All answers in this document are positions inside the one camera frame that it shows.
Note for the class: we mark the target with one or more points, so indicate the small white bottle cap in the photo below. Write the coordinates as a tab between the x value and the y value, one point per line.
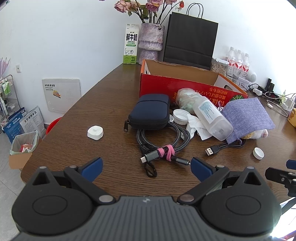
258	153

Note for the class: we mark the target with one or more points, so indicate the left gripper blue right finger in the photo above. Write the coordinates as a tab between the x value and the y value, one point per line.
200	169

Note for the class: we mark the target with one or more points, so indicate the white round speaker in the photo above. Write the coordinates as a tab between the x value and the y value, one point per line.
251	76

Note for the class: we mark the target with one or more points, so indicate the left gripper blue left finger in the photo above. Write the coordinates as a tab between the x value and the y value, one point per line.
92	169

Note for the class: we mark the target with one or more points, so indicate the white charging cable puck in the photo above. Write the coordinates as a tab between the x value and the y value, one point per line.
277	108

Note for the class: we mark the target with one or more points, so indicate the large white jar lid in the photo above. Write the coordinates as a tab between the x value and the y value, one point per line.
181	116

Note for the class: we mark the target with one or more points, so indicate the white tissue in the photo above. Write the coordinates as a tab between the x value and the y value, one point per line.
194	125

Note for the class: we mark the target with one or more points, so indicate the white charger dock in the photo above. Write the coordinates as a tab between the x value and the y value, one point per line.
95	132

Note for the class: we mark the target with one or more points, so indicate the purple fabric pouch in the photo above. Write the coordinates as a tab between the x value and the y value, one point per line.
246	116

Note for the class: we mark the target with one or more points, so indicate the clear plastic bottle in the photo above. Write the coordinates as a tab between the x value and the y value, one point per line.
212	119

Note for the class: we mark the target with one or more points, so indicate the red cardboard box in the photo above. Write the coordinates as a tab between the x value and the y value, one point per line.
166	78

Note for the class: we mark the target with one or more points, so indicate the plastic bag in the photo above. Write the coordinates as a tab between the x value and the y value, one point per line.
186	98

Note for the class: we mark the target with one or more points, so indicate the blue paper packages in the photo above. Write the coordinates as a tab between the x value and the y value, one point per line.
25	122

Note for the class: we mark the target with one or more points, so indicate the water bottle middle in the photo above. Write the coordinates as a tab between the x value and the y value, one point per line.
238	64

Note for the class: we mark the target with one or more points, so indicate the dried pink roses bouquet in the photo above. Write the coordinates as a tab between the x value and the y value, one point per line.
152	11

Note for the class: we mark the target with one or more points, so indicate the navy zip pouch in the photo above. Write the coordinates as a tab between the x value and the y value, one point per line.
152	112

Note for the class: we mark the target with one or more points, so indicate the seed storage jar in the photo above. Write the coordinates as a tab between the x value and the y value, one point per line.
219	66

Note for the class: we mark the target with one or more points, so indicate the water bottle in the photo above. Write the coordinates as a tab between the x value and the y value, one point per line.
245	66
238	64
231	61

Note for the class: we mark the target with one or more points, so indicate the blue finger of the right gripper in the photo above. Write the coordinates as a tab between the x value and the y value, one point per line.
291	164

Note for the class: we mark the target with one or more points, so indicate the milk carton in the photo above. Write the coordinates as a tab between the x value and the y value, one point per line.
131	44

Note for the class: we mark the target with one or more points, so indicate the yellow white plush toy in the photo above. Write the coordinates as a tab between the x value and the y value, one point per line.
256	134

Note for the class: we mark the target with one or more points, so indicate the water bottle right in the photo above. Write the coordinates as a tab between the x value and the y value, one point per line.
245	66

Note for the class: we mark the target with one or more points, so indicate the cardboard trash box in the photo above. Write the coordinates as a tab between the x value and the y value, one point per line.
22	149

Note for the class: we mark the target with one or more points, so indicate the red bucket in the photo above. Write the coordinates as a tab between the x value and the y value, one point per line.
51	125

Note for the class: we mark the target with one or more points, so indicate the water bottle left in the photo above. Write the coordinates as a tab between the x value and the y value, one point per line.
231	61

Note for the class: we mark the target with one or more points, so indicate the white power adapter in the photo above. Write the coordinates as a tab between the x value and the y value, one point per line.
288	105

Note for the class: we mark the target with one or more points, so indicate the metal wire rack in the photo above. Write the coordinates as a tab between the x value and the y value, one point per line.
9	99

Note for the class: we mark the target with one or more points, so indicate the black paper bag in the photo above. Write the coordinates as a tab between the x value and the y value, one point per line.
190	39

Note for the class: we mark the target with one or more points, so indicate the purple ceramic vase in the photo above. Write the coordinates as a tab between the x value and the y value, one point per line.
151	39

